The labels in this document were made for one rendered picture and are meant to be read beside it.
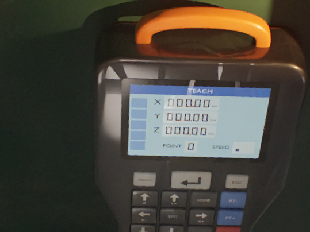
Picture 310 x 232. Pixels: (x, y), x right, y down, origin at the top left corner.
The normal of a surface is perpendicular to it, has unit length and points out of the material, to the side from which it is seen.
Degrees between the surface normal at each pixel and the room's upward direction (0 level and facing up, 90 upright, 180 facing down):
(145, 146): 0
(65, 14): 0
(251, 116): 0
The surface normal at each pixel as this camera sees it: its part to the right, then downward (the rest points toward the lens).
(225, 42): 0.04, -0.69
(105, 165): 0.00, 0.72
